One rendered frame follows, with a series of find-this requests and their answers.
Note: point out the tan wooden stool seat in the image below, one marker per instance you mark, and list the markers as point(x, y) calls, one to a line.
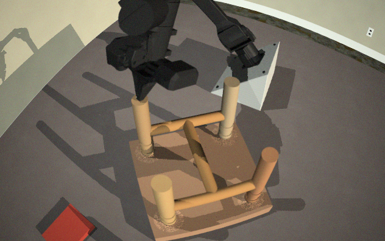
point(230, 162)

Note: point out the tan wooden stool leg frame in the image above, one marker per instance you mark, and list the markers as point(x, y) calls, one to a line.
point(162, 184)

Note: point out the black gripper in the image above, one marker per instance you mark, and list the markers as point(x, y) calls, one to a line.
point(172, 75)

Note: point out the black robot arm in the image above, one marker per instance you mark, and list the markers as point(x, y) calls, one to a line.
point(139, 16)

